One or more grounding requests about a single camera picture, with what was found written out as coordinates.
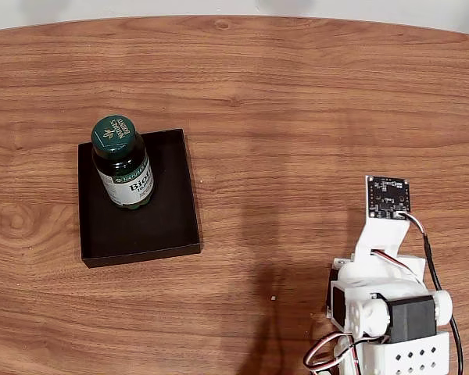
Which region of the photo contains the black shallow open box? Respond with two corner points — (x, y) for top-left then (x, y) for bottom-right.
(77, 128), (203, 270)

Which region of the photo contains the camera circuit board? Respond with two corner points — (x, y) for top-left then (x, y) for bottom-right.
(365, 175), (413, 222)

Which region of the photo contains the red white black servo cable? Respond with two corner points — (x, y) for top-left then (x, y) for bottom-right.
(370, 248), (417, 283)
(333, 334), (363, 375)
(302, 330), (356, 373)

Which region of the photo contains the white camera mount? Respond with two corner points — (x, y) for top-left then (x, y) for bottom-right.
(353, 210), (412, 267)

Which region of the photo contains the green-capped dark pill bottle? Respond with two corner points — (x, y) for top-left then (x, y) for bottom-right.
(91, 113), (156, 211)

